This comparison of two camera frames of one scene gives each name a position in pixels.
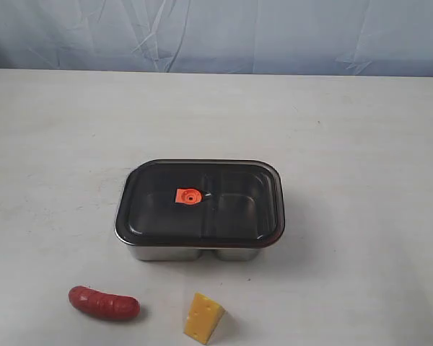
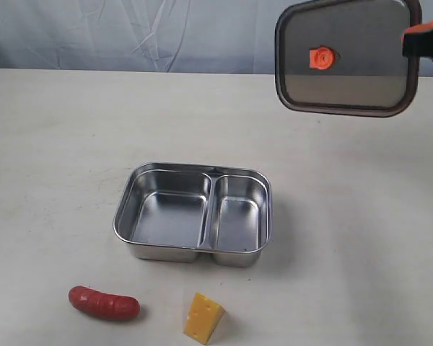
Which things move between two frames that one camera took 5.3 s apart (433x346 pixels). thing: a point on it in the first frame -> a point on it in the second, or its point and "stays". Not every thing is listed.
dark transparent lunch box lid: x=201 y=203 -> x=346 y=58
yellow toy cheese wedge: x=203 y=317 stays
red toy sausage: x=104 y=305 stays
